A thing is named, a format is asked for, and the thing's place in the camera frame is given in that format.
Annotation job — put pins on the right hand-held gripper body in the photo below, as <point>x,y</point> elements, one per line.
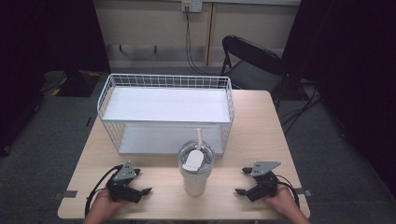
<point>264,183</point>

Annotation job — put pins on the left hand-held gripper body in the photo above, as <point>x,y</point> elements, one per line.
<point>123,182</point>

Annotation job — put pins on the person's left hand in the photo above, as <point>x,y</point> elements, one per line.
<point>107,201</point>

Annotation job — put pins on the person's right hand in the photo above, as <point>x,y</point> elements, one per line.
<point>281,202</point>

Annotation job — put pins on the grey tape strip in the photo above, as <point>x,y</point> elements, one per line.
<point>304,192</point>
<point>66,194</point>

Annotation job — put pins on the white tumbler cup with lid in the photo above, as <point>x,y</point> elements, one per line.
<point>195,177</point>

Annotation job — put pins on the pink straw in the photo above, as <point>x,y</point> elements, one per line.
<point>199,138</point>

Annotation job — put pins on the black folding chair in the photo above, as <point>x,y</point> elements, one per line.
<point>253,67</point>

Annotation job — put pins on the dark stand base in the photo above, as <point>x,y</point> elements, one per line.
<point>73,83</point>

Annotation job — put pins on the dark curtain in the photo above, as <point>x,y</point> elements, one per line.
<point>351,62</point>
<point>46,37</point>

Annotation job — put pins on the white wall socket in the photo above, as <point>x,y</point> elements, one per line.
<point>191,5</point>

